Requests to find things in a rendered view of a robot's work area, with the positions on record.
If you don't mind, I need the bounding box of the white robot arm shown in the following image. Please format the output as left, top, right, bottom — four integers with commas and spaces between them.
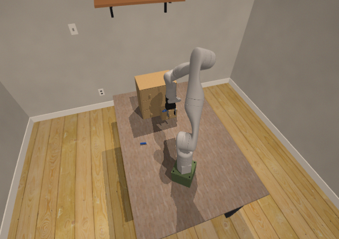
164, 47, 216, 174

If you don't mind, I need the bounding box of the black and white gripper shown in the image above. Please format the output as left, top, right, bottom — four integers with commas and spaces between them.
165, 92, 181, 117

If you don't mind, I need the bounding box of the small brown wooden chest of drawers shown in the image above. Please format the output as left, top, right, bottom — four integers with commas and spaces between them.
135, 70, 169, 119

